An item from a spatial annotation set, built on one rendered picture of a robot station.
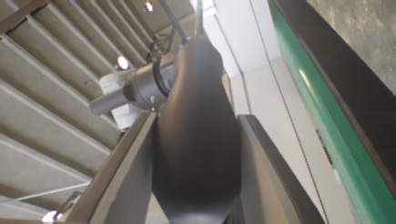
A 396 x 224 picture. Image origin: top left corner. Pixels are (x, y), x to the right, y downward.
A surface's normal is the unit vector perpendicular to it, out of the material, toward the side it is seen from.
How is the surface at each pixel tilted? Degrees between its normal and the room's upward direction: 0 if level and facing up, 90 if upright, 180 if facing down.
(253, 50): 90
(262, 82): 90
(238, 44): 90
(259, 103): 90
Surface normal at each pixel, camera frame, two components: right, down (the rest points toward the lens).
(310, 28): -0.46, -0.59
